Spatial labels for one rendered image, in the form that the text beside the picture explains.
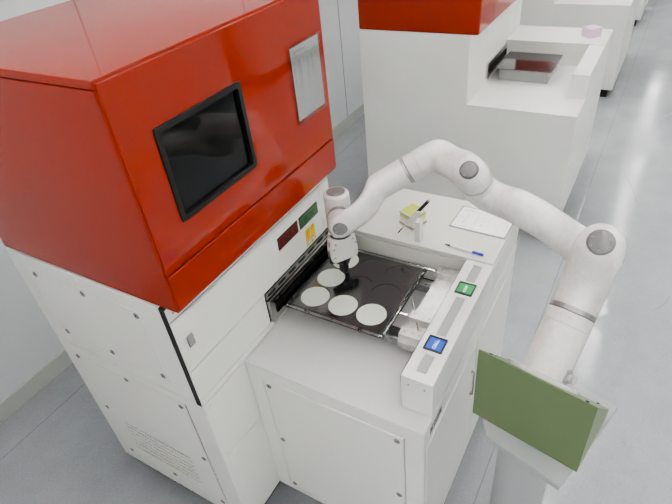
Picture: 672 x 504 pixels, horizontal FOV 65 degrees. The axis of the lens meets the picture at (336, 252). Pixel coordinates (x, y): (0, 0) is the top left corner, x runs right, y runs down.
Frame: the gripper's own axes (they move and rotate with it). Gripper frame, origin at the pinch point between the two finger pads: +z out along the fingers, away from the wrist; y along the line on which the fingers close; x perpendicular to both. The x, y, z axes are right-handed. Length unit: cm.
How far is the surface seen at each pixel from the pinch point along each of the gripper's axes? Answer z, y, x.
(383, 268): 2.1, 12.5, -6.4
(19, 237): -37, -92, 25
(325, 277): 2.0, -7.3, 1.0
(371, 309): 2.0, -2.0, -22.2
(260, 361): 10.0, -40.5, -15.7
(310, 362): 10.0, -26.9, -24.9
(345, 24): 2, 162, 295
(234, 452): 41, -58, -21
